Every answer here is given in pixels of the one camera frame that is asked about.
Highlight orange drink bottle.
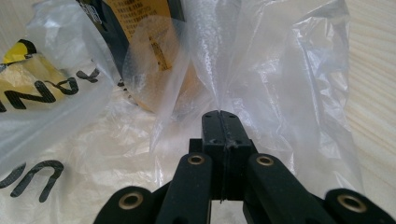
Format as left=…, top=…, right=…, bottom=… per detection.
left=75, top=0, right=201, bottom=115

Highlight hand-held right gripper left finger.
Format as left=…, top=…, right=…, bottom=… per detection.
left=189, top=109, right=226, bottom=202

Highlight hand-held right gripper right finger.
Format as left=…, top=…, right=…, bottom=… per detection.
left=219, top=109, right=260, bottom=202

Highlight clear printed plastic bag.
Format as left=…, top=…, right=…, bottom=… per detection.
left=0, top=0, right=366, bottom=224

